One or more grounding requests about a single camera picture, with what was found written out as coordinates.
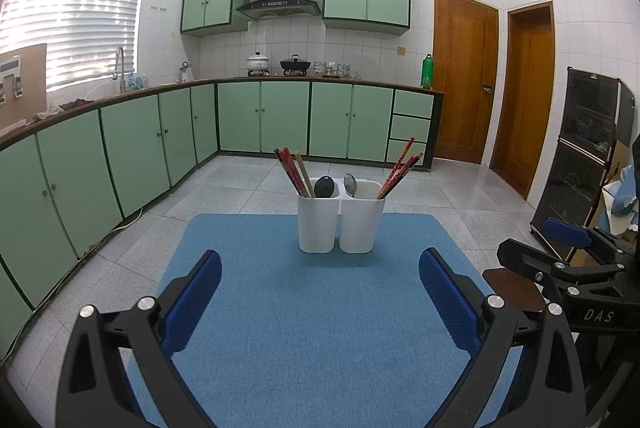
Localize green bottle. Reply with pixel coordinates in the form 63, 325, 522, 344
421, 53, 436, 90

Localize cardboard box on counter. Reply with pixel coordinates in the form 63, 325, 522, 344
0, 43, 48, 131

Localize green lower kitchen cabinets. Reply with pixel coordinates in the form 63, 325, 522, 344
0, 78, 445, 349

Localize light blue cloth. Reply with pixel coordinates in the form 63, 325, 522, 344
602, 163, 640, 234

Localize dark metal spoon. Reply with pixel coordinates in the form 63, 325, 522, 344
314, 176, 337, 200

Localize crumpled rag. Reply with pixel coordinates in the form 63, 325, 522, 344
32, 100, 82, 122

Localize plain wooden door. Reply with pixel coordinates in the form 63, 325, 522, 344
490, 0, 556, 201

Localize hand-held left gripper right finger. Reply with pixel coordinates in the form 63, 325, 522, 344
419, 248, 588, 428

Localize blue mat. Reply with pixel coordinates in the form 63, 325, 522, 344
125, 213, 523, 428

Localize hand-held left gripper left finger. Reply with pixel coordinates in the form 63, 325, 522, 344
55, 250, 223, 428

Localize black glass-front cabinet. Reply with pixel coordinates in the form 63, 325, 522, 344
530, 66, 637, 261

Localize white window blind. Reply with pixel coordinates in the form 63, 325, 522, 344
0, 0, 153, 93

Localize brown wooden stool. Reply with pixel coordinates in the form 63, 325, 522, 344
482, 269, 547, 315

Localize wooden door with handle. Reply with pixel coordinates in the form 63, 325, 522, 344
432, 0, 500, 166

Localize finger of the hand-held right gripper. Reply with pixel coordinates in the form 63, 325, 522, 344
496, 238, 640, 290
541, 217, 640, 255

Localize white cooking pot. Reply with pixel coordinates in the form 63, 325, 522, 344
245, 52, 271, 76

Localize black range hood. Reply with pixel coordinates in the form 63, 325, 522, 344
236, 0, 322, 22

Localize black wok with lid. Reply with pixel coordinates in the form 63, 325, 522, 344
279, 54, 312, 76

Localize metal kitchen faucet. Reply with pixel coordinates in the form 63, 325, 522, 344
112, 46, 127, 94

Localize white plastic utensil container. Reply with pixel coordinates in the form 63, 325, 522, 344
339, 180, 387, 254
297, 192, 341, 254

